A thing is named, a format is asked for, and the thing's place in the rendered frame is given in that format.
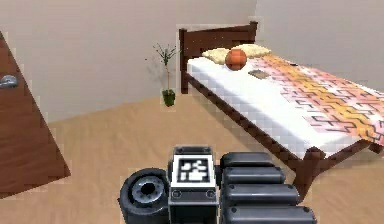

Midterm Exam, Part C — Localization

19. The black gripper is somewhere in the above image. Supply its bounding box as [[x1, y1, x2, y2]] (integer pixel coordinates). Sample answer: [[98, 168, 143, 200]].
[[118, 168, 172, 224]]

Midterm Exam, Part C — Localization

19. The green potted house plant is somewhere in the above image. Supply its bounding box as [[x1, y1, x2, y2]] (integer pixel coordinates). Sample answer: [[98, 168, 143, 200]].
[[145, 42, 181, 108]]

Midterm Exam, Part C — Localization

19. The brown wooden room door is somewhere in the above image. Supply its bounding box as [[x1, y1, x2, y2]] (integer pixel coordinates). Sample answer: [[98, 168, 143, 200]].
[[0, 31, 72, 200]]

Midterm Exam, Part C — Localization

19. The brown wooden bed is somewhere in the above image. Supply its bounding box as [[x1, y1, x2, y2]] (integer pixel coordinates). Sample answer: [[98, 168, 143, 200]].
[[178, 21, 384, 201]]

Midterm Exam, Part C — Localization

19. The cream pillow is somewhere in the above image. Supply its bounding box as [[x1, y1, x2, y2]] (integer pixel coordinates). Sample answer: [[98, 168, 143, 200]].
[[235, 43, 272, 58], [201, 47, 232, 65]]

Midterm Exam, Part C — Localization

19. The orange basketball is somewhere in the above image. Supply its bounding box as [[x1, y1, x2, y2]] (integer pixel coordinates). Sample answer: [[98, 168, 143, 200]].
[[224, 48, 248, 71]]

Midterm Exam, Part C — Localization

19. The brown book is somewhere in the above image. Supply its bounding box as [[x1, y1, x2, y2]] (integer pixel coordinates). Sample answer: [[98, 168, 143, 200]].
[[248, 69, 271, 80]]

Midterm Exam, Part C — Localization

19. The grey door handle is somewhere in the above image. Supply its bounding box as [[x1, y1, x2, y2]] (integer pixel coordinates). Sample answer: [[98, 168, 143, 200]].
[[0, 74, 19, 90]]

